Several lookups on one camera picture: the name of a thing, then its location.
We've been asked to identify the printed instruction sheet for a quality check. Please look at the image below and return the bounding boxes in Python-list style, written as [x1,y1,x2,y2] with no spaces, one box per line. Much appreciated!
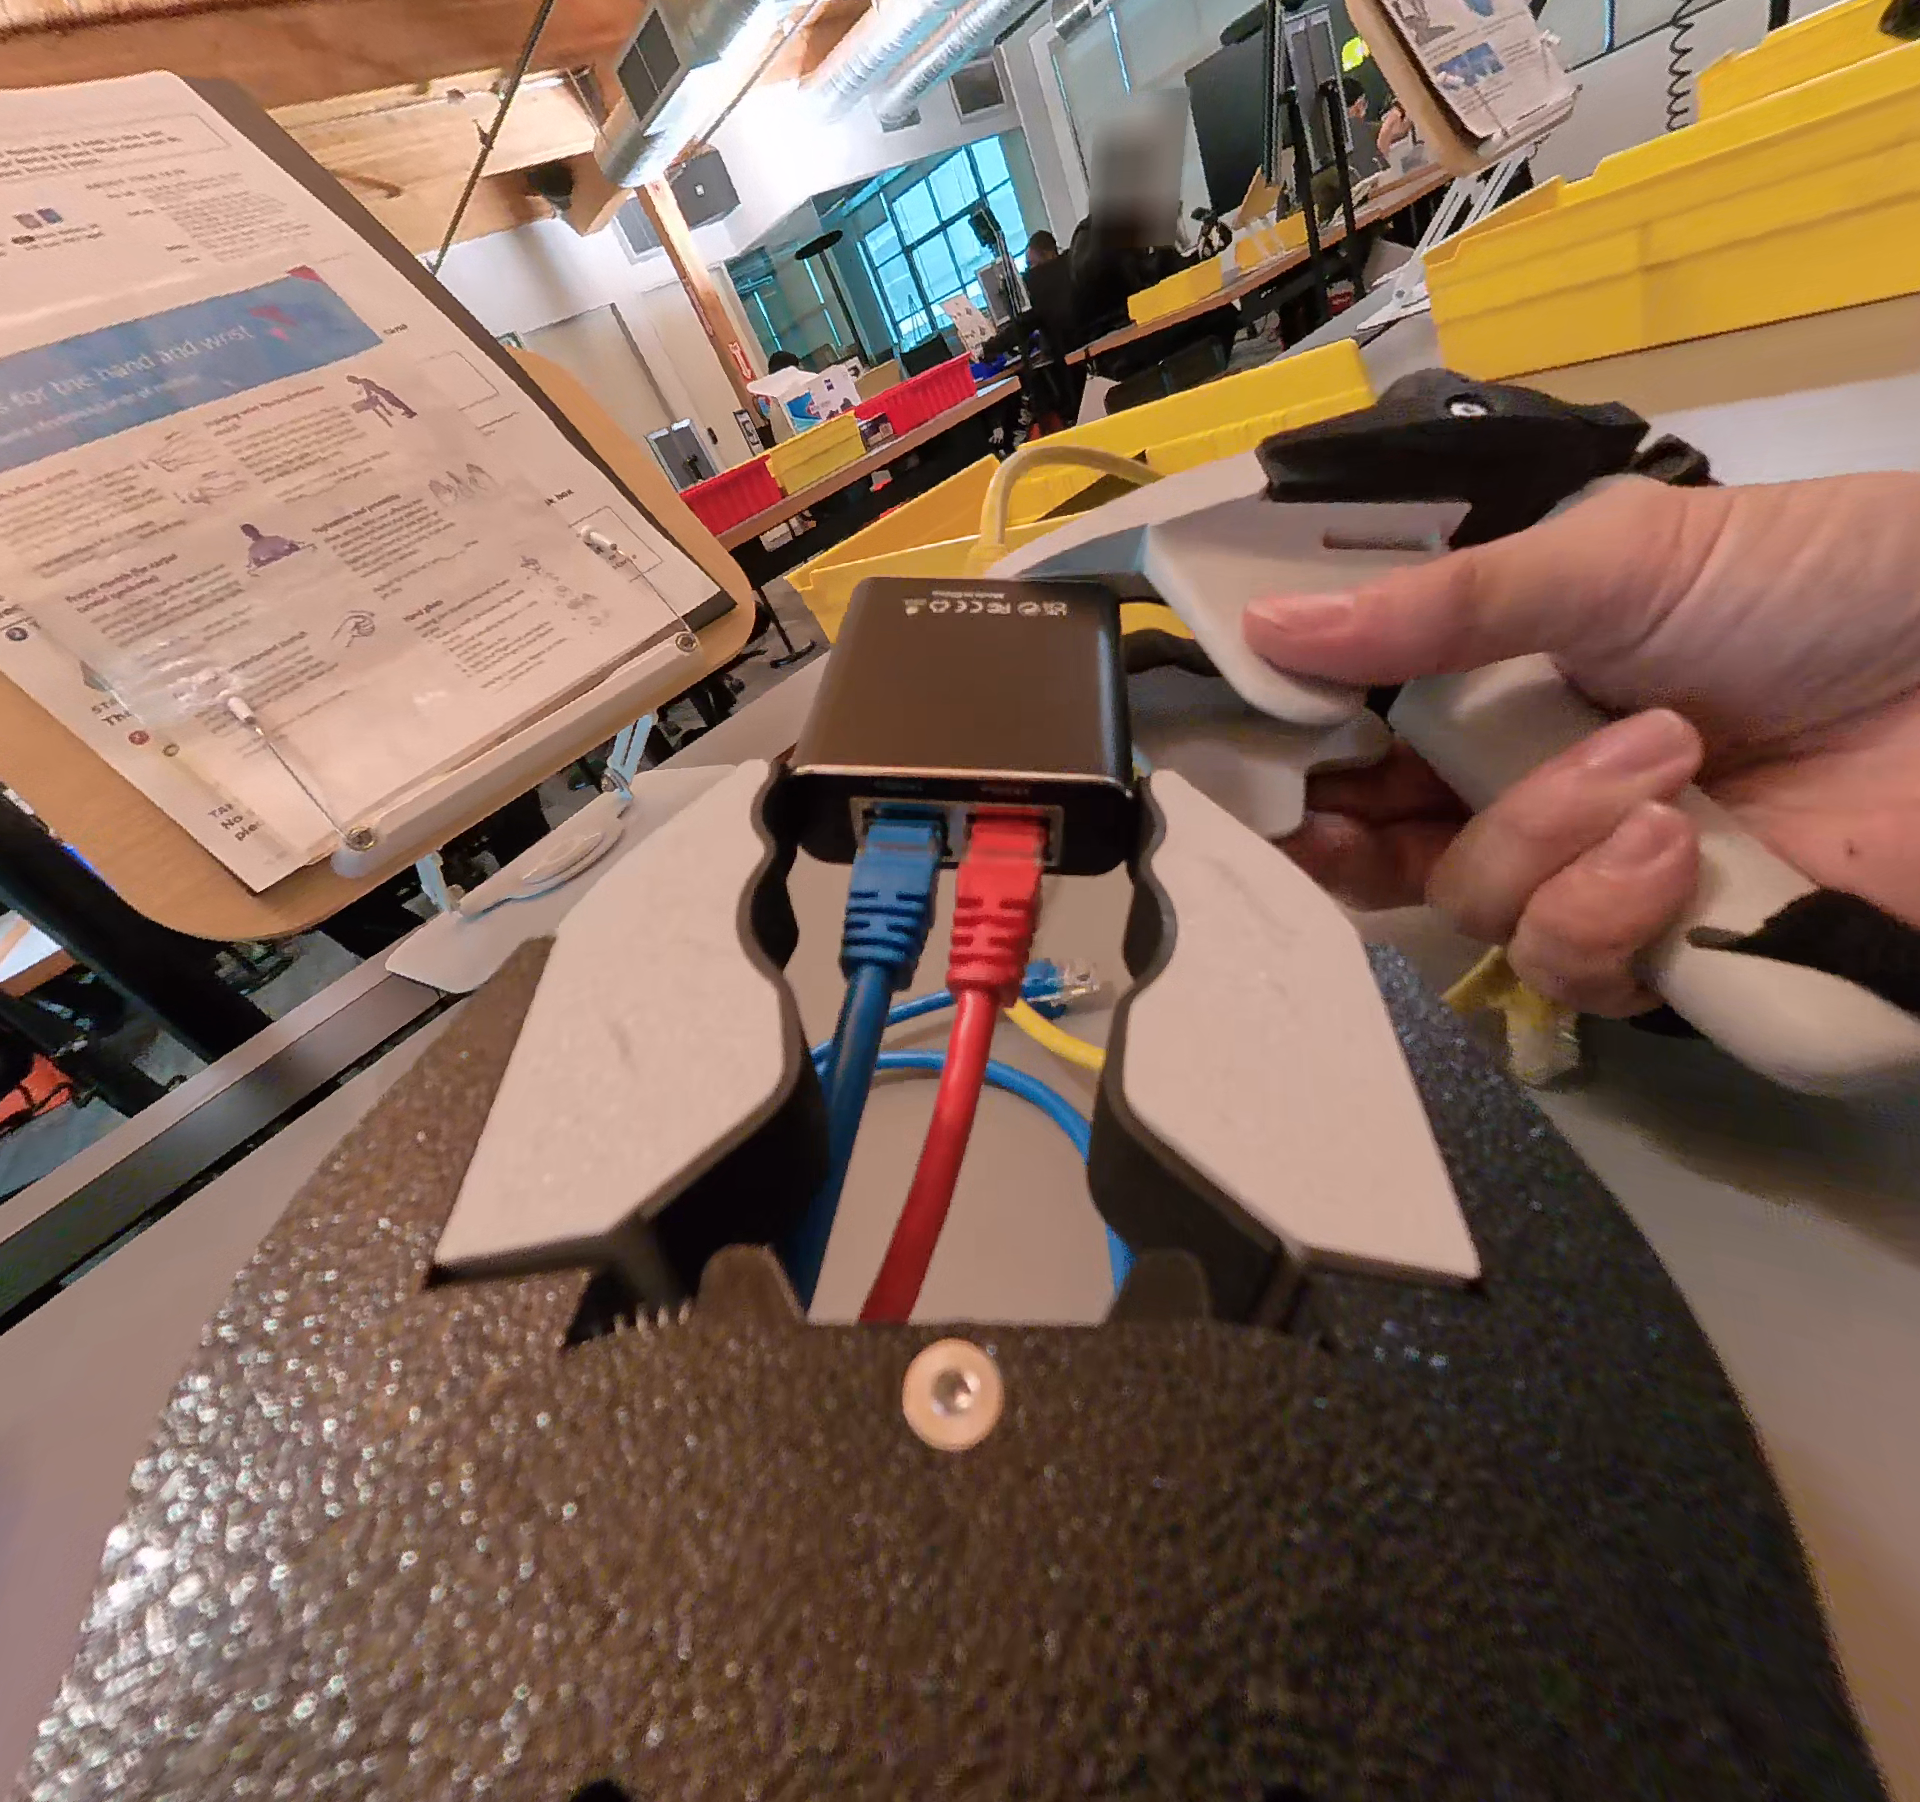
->
[0,69,723,893]

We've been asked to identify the red network cable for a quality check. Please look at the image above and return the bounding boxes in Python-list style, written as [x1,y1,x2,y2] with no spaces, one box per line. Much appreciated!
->
[859,809,1050,1329]

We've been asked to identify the yellow stacked storage bins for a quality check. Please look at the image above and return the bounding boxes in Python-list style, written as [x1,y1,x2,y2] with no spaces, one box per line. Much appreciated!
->
[1427,0,1920,387]

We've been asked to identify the yellow network cable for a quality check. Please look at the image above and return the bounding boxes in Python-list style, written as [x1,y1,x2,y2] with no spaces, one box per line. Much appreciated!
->
[981,445,1584,1084]

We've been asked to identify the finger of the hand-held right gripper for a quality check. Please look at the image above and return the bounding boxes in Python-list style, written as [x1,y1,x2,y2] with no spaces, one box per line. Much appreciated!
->
[1141,711,1400,848]
[992,461,1481,729]

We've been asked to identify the black network adapter box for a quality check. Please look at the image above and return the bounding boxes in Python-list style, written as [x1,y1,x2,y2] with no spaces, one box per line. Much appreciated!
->
[784,576,1144,876]

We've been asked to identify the person's right hand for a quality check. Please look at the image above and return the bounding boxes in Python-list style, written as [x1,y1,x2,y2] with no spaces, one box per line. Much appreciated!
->
[1244,468,1920,1025]

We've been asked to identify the blue network cable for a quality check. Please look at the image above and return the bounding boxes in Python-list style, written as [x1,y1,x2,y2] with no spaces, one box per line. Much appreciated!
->
[801,804,1135,1309]

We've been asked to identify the silver ventilation duct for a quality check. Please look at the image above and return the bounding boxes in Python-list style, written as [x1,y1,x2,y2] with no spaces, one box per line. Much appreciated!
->
[592,0,1246,193]

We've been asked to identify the red storage bin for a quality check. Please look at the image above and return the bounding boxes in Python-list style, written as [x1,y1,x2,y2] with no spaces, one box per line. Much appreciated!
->
[682,461,783,536]
[848,361,1024,440]

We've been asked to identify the black computer monitor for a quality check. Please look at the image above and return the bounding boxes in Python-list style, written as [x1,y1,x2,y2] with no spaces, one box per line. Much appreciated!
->
[1186,11,1337,185]

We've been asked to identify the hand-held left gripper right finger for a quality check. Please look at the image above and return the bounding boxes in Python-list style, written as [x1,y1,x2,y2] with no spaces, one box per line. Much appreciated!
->
[1088,770,1485,1325]

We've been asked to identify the wooden document stand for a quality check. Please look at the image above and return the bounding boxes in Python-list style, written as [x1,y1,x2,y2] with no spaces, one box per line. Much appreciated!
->
[1266,0,1576,178]
[0,69,761,993]

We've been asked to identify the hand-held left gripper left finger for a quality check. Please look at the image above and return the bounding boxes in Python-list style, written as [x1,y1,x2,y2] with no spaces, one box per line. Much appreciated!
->
[431,761,832,1330]

